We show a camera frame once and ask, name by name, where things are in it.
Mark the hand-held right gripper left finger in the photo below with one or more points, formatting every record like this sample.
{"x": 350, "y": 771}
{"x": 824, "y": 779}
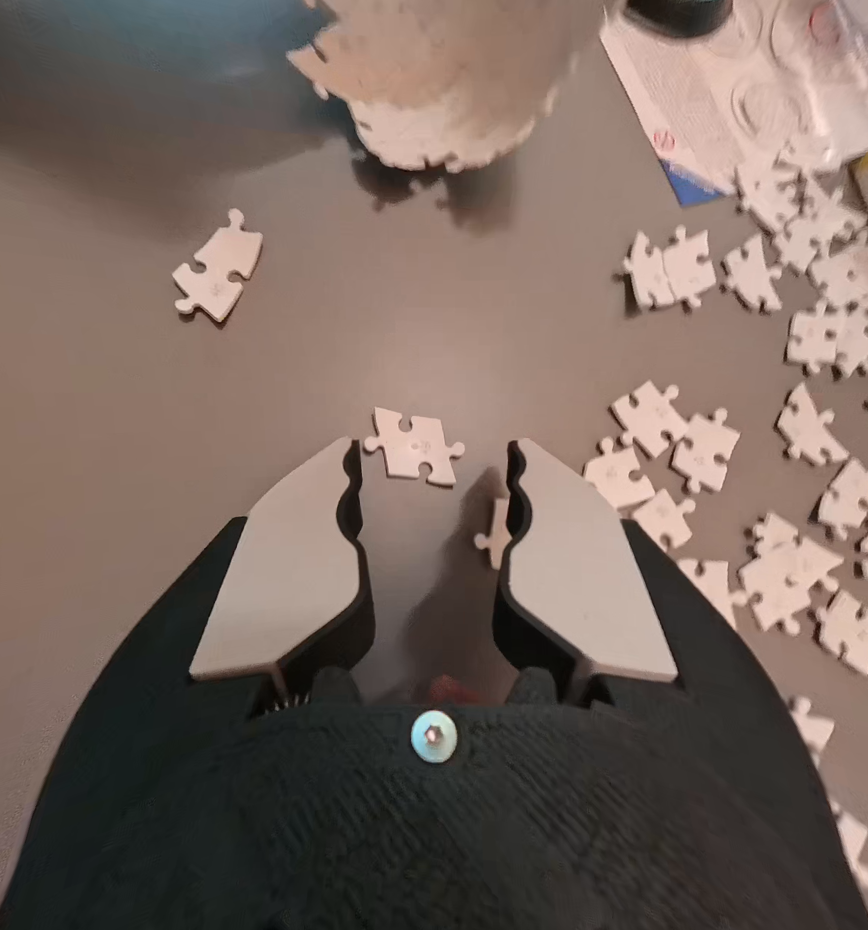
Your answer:
{"x": 289, "y": 574}

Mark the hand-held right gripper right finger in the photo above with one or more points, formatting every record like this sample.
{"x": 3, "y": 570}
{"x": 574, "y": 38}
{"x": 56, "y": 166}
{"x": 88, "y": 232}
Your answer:
{"x": 579, "y": 574}

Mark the white puzzle piece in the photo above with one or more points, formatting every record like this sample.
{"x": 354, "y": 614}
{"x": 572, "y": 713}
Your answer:
{"x": 416, "y": 447}
{"x": 220, "y": 269}
{"x": 496, "y": 537}

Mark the partly built puzzle ball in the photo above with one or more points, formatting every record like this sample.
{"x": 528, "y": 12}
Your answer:
{"x": 441, "y": 87}

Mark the pile of white puzzle pieces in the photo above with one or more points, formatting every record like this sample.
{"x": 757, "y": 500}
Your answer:
{"x": 790, "y": 567}

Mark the paper puzzle leaflet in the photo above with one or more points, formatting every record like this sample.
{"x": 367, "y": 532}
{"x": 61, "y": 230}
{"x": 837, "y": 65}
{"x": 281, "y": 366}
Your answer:
{"x": 717, "y": 87}

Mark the black round ball stand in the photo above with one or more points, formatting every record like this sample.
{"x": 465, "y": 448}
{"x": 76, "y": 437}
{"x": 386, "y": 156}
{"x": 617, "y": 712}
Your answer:
{"x": 677, "y": 14}

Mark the person's right hand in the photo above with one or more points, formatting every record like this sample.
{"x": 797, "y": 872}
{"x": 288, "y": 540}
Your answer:
{"x": 448, "y": 689}

